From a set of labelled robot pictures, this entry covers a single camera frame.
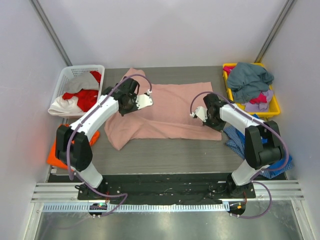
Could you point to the magenta cloth in bin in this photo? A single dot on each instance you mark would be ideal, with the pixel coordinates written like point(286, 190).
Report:
point(258, 98)

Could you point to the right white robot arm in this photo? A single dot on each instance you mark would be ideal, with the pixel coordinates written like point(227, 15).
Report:
point(238, 181)

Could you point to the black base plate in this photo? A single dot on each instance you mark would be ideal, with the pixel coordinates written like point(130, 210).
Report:
point(176, 189)

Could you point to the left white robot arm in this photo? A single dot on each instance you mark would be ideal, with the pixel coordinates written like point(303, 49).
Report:
point(72, 145)

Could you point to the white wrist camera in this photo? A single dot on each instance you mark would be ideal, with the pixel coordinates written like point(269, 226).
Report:
point(200, 113)
point(144, 100)

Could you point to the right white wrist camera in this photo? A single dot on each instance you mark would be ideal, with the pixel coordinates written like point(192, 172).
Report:
point(200, 113)

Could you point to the yellow plastic bin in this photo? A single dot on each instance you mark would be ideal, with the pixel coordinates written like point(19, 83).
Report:
point(274, 108)

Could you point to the red cloth in basket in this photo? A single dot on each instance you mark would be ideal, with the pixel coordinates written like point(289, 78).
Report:
point(86, 98)

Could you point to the white cloth in basket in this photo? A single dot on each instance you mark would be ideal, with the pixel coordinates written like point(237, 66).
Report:
point(67, 108)

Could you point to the white plastic basket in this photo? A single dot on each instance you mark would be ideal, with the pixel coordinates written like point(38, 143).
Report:
point(71, 72)

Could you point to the white slotted cable duct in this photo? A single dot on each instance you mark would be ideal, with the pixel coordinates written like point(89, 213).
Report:
point(96, 207)

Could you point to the lilac cloth in bin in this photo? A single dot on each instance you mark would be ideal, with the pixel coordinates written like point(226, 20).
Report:
point(261, 103)

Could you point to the blue folded t shirt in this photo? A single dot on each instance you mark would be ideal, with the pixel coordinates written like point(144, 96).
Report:
point(264, 148)

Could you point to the blue checkered shirt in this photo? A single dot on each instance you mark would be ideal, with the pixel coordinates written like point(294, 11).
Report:
point(236, 143)

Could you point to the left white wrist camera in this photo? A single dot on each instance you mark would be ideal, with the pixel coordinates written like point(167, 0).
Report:
point(144, 100)

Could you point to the grey cloth in basket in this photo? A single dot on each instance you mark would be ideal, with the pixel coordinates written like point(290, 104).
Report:
point(84, 81)

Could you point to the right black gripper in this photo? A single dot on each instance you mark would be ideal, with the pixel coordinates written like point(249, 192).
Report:
point(213, 122)

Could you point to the pink printed t shirt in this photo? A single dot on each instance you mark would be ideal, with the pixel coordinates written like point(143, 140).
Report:
point(168, 117)

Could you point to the grey blue t shirt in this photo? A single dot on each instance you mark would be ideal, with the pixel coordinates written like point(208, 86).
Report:
point(247, 80)

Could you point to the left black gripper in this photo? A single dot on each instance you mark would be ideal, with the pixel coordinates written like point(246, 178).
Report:
point(130, 107)

